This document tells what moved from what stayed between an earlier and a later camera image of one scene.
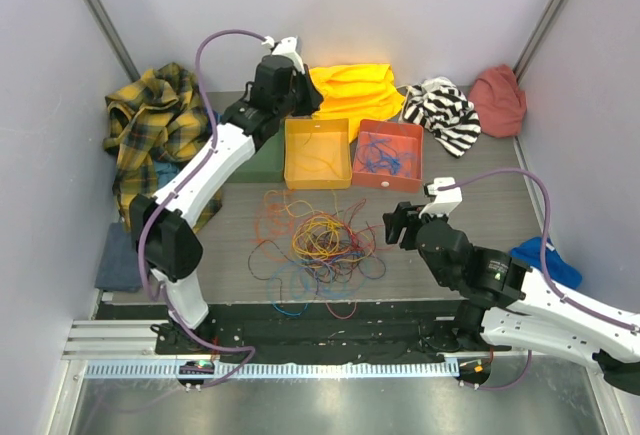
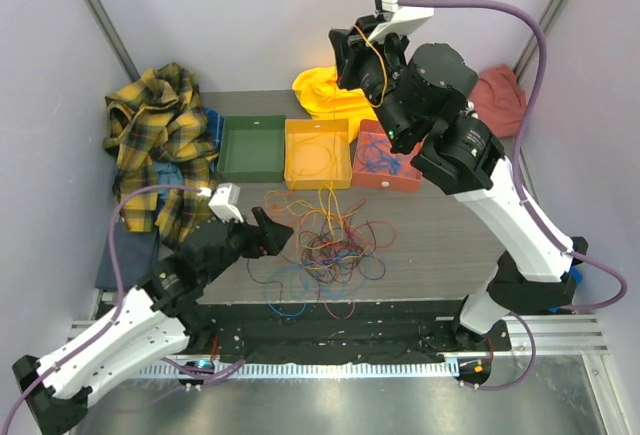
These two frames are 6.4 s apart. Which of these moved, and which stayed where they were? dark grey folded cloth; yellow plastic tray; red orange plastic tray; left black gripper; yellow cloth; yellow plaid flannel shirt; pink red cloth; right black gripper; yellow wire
Moved: yellow wire; left black gripper; right black gripper
Stayed: pink red cloth; yellow plastic tray; dark grey folded cloth; yellow plaid flannel shirt; red orange plastic tray; yellow cloth
